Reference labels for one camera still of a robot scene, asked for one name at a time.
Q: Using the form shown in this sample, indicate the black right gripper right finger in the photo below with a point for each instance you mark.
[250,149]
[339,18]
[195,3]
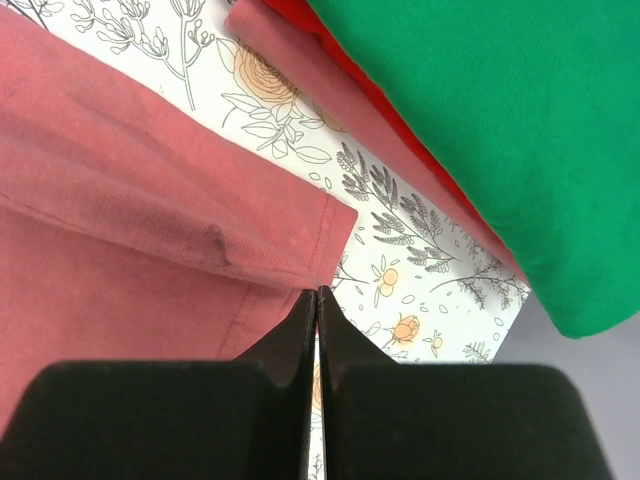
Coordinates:
[389,420]

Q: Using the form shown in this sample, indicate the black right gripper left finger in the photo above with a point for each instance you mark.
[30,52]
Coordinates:
[248,418]

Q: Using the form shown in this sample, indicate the dusty rose t-shirt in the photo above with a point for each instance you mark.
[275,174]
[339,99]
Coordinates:
[130,231]

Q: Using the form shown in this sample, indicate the floral patterned table mat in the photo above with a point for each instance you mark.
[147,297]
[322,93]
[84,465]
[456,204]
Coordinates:
[413,280]

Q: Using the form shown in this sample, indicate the green folded t-shirt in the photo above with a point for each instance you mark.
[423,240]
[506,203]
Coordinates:
[533,108]

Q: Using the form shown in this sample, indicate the red folded t-shirt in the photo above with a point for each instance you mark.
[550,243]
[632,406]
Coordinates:
[300,14]

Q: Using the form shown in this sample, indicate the pink folded t-shirt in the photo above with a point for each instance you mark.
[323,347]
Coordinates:
[302,60]

